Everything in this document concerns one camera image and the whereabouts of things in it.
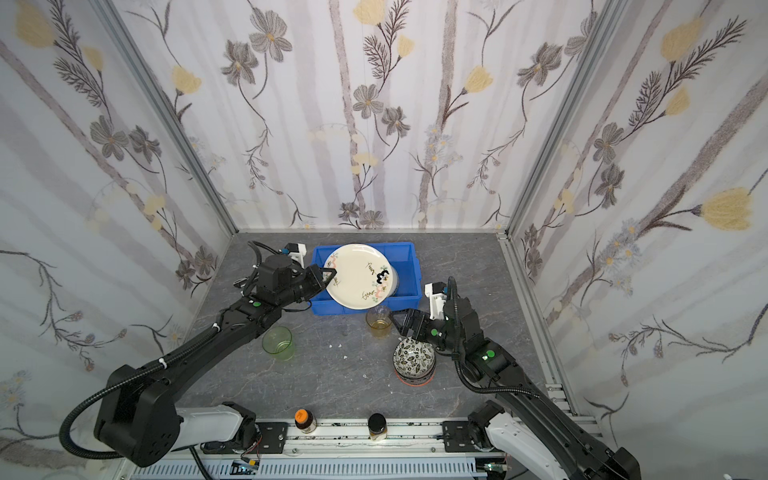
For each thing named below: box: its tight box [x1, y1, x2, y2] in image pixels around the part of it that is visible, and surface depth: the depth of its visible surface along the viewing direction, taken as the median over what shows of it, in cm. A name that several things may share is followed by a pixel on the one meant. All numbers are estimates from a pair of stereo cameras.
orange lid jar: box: [294, 408, 317, 434], surface depth 71 cm
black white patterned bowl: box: [392, 336, 436, 381], surface depth 81 cm
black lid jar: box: [367, 413, 388, 441], surface depth 69 cm
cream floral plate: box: [324, 243, 399, 310], surface depth 84 cm
